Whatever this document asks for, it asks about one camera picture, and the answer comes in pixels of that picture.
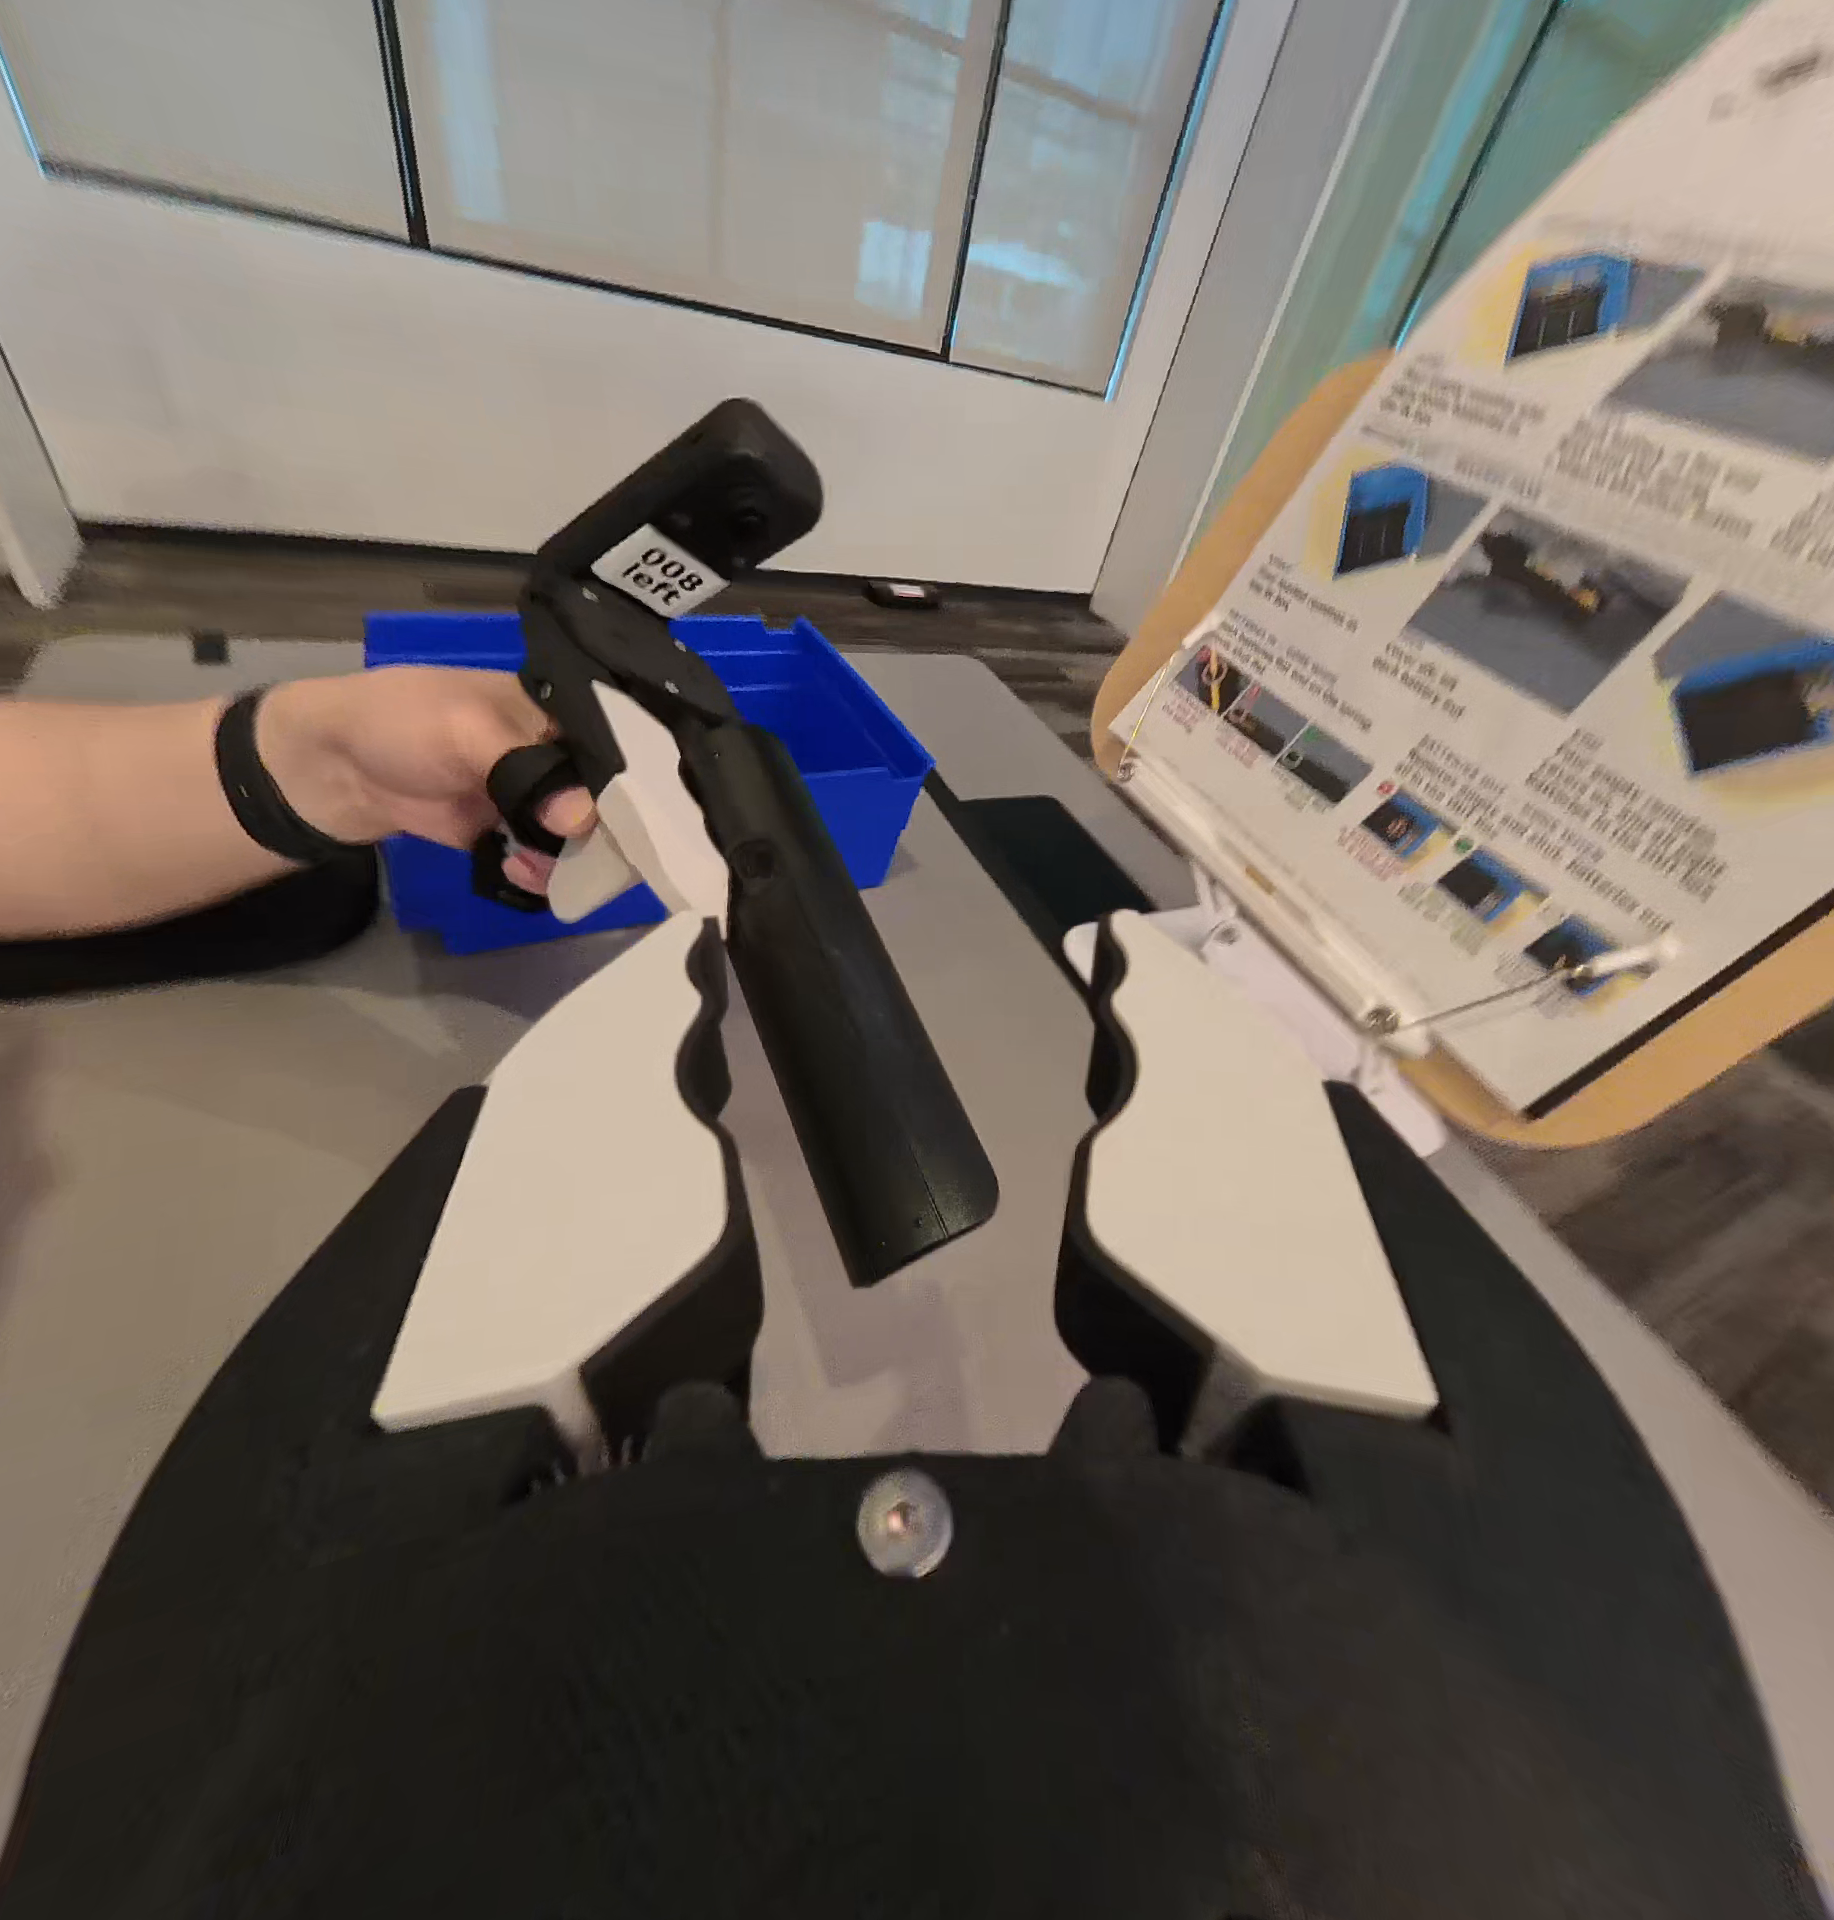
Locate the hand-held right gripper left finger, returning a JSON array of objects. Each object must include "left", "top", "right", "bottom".
[{"left": 372, "top": 915, "right": 768, "bottom": 1435}]

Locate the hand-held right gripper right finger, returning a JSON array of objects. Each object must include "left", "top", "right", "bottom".
[{"left": 1057, "top": 912, "right": 1441, "bottom": 1427}]

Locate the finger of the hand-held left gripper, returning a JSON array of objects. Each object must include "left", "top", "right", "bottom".
[{"left": 587, "top": 681, "right": 730, "bottom": 920}]

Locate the blue plastic bin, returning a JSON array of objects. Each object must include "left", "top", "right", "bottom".
[{"left": 365, "top": 607, "right": 934, "bottom": 954}]

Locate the black remote control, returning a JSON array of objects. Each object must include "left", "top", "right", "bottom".
[{"left": 678, "top": 726, "right": 1001, "bottom": 1291}]

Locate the person's left forearm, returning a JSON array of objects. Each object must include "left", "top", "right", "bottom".
[{"left": 0, "top": 692, "right": 260, "bottom": 939}]

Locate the person's left hand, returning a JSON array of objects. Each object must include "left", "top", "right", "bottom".
[{"left": 258, "top": 667, "right": 602, "bottom": 895}]

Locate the frosted glass window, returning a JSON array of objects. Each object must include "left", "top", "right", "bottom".
[{"left": 0, "top": 0, "right": 1235, "bottom": 399}]

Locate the dark grey desk panel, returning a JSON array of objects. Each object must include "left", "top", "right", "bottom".
[{"left": 953, "top": 796, "right": 1159, "bottom": 917}]

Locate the black wristband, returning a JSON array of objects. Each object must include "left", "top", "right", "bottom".
[{"left": 214, "top": 689, "right": 341, "bottom": 864}]

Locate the instruction poster board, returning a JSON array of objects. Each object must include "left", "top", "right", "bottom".
[{"left": 1093, "top": 0, "right": 1834, "bottom": 1149}]

